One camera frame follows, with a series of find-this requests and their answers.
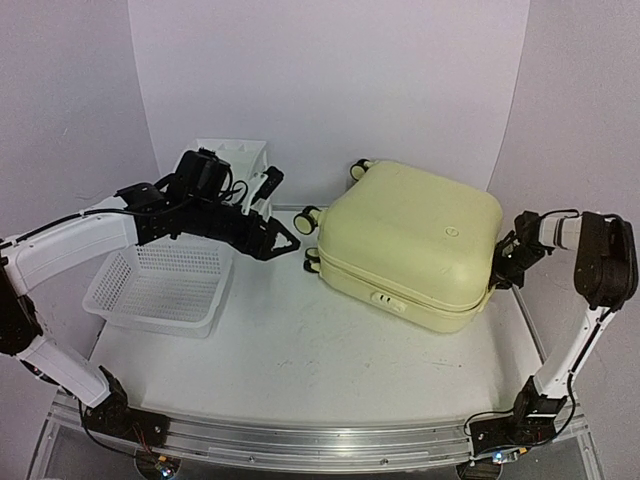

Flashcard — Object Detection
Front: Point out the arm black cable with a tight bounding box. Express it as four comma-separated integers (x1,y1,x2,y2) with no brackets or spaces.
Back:
0,209,136,454
464,212,626,444

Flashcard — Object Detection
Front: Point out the white plastic drawer organizer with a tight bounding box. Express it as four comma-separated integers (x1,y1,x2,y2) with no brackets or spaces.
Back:
188,138,269,204

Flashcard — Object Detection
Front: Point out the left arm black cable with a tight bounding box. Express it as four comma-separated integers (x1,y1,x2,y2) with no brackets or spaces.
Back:
0,209,136,454

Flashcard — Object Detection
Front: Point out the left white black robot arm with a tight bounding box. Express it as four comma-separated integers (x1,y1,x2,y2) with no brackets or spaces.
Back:
1,148,300,440

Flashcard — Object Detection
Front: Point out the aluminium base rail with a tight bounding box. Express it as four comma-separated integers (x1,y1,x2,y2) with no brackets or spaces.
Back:
27,390,601,479

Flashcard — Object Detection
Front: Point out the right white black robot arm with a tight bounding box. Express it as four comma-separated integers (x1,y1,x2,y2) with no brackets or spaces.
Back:
464,209,639,464

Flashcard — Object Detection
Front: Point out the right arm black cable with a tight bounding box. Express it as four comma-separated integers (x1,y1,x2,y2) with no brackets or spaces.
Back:
464,212,626,444

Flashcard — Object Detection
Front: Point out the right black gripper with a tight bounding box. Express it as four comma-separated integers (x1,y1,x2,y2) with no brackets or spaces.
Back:
482,246,544,291

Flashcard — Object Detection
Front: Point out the pale yellow hard suitcase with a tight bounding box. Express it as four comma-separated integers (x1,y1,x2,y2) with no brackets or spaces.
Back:
293,159,503,334

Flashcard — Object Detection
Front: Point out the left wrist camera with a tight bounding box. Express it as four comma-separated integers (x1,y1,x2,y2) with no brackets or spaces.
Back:
241,166,284,216

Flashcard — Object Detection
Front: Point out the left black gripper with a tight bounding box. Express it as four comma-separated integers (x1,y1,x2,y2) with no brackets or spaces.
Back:
183,195,301,260

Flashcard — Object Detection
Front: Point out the white perforated plastic basket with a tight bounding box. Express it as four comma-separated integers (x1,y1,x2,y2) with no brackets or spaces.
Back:
82,236,233,338

